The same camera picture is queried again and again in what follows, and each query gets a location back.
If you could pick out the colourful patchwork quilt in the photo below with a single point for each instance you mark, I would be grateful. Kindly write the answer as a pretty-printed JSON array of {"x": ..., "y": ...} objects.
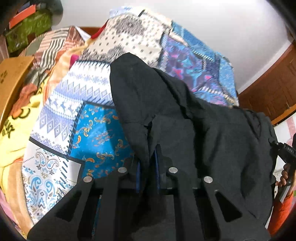
[{"x": 78, "y": 133}]

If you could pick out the black zip hoodie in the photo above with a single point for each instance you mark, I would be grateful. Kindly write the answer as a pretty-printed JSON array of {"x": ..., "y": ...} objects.
[{"x": 225, "y": 151}]

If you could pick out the orange shoe box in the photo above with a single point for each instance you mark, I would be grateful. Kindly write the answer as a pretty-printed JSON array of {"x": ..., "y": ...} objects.
[{"x": 22, "y": 15}]

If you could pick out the brown cardboard box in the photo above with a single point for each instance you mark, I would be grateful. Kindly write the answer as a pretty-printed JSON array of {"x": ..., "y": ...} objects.
[{"x": 13, "y": 73}]

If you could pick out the yellow cartoon blanket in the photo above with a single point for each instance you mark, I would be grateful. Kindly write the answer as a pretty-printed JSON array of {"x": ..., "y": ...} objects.
[{"x": 15, "y": 135}]

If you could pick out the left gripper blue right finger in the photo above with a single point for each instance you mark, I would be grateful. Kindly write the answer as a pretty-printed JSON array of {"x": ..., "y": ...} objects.
[{"x": 175, "y": 182}]

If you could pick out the brown wooden door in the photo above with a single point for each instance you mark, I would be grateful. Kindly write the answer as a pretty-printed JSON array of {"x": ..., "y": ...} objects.
[{"x": 273, "y": 93}]

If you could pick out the green patterned storage bag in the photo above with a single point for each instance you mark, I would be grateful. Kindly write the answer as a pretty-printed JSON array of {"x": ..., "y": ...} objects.
[{"x": 33, "y": 25}]

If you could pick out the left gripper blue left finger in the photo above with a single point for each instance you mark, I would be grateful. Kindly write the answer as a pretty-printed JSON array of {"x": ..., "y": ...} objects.
[{"x": 105, "y": 211}]

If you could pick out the striped folded blanket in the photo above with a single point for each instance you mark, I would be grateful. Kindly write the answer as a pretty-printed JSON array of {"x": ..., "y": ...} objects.
[{"x": 47, "y": 49}]

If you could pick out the person's right hand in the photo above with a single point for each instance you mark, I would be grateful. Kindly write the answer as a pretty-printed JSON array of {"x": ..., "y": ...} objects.
[{"x": 284, "y": 176}]

